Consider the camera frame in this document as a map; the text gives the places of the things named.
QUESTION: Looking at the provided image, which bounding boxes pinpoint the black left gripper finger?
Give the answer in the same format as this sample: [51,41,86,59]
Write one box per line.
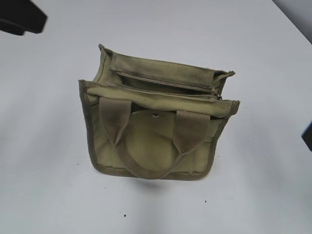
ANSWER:
[0,0,47,36]

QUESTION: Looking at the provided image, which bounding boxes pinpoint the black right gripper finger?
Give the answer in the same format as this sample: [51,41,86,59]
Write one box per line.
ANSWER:
[301,122,312,146]

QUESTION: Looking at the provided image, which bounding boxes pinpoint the olive yellow canvas bag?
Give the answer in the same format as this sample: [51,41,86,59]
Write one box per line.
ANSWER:
[79,45,240,181]

